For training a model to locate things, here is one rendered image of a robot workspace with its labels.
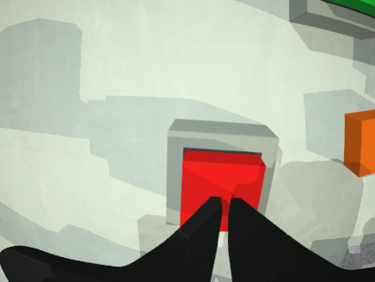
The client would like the green button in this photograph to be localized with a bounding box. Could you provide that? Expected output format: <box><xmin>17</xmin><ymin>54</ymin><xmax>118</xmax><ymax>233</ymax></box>
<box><xmin>289</xmin><ymin>0</ymin><xmax>375</xmax><ymax>40</ymax></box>

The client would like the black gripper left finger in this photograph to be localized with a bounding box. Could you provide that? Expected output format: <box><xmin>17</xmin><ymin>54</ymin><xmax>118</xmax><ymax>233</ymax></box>
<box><xmin>0</xmin><ymin>196</ymin><xmax>223</xmax><ymax>282</ymax></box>

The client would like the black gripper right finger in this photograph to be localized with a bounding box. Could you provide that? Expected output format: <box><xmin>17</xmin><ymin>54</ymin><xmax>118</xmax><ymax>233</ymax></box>
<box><xmin>228</xmin><ymin>198</ymin><xmax>375</xmax><ymax>282</ymax></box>

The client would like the orange block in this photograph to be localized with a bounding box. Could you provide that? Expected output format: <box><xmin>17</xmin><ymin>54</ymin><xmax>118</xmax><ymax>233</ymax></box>
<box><xmin>343</xmin><ymin>110</ymin><xmax>375</xmax><ymax>178</ymax></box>

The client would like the red button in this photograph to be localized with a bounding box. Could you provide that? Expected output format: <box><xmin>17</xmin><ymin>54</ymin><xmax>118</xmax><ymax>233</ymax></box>
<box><xmin>166</xmin><ymin>118</ymin><xmax>279</xmax><ymax>232</ymax></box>

